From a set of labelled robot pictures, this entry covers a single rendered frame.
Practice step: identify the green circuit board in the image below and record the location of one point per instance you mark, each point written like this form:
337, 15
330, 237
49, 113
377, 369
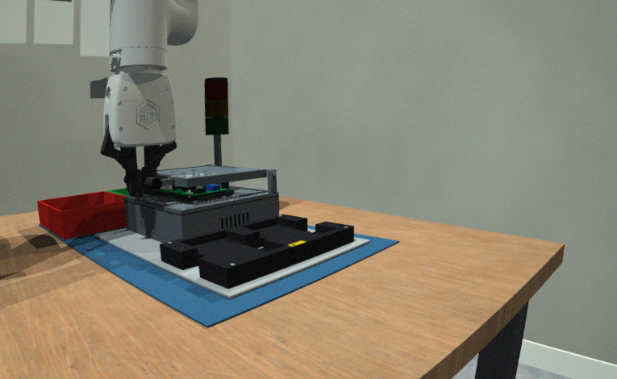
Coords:
195, 191

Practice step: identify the red open-top bin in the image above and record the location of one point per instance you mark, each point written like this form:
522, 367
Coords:
66, 218

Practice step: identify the green bin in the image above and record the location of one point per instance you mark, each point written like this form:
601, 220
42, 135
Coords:
119, 191

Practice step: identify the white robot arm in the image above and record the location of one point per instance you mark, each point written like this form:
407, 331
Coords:
140, 32

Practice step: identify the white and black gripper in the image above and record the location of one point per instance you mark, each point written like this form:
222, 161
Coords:
146, 115

